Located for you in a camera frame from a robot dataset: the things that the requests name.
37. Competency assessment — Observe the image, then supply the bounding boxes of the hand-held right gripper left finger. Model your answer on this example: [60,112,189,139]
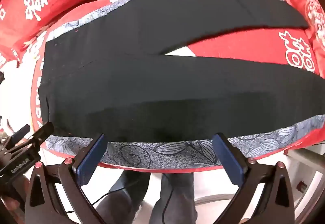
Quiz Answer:
[25,133,108,224]

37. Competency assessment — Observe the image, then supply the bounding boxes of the black pants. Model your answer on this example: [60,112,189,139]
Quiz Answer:
[41,0,325,144]

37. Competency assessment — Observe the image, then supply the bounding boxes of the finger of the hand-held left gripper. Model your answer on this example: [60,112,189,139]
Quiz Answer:
[11,124,31,142]
[27,122,54,146]

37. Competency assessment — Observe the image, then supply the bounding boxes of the person's left hand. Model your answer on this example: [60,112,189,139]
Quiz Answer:
[0,197,21,215]

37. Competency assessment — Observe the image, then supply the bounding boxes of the person's leg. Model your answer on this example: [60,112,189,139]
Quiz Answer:
[96,170,153,224]
[149,173,196,224]

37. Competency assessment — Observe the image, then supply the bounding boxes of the red printed pillow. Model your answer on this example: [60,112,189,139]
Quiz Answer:
[288,0,325,53]

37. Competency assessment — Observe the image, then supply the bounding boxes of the person's left leg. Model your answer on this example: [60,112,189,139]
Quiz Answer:
[96,170,153,224]

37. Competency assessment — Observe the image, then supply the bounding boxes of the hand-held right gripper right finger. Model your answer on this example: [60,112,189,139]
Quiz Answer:
[212,133,302,224]

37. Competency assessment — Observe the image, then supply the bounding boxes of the person's right leg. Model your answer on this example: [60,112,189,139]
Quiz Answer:
[149,173,196,224]

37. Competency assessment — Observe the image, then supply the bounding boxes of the grey floral cloth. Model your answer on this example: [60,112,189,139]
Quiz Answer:
[46,0,325,171]

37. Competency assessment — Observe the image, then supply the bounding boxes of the black cable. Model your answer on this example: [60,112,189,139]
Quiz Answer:
[66,181,176,224]

